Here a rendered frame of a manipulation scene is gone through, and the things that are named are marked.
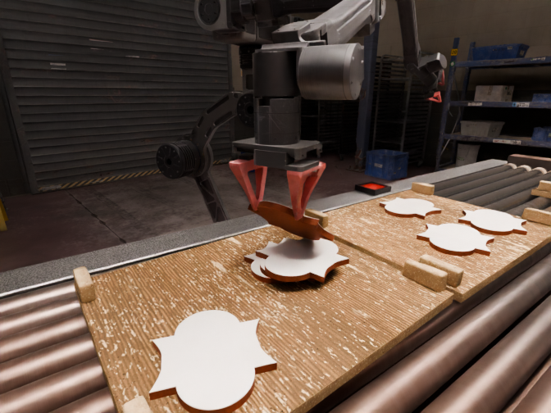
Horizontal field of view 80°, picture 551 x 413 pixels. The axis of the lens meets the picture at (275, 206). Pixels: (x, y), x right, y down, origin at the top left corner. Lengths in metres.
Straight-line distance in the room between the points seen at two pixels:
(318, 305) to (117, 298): 0.27
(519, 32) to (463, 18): 0.80
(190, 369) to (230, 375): 0.04
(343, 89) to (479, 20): 5.84
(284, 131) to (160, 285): 0.28
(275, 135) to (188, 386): 0.28
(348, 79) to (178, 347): 0.33
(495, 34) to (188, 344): 5.94
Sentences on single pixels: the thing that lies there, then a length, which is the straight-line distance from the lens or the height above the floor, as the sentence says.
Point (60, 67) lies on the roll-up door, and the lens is 5.11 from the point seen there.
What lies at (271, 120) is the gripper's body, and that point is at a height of 1.16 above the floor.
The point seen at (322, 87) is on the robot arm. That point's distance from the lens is 0.38.
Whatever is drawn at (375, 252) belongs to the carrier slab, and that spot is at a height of 0.94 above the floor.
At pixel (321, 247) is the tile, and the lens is 0.53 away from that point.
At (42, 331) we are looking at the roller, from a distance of 0.52.
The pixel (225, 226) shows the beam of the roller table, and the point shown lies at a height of 0.92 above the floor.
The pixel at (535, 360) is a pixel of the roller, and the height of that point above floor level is 0.91.
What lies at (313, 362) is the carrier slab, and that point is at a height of 0.94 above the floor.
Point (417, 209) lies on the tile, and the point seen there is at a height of 0.95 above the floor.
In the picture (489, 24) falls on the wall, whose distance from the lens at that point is 6.14.
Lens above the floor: 1.19
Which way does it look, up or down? 19 degrees down
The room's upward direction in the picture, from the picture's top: straight up
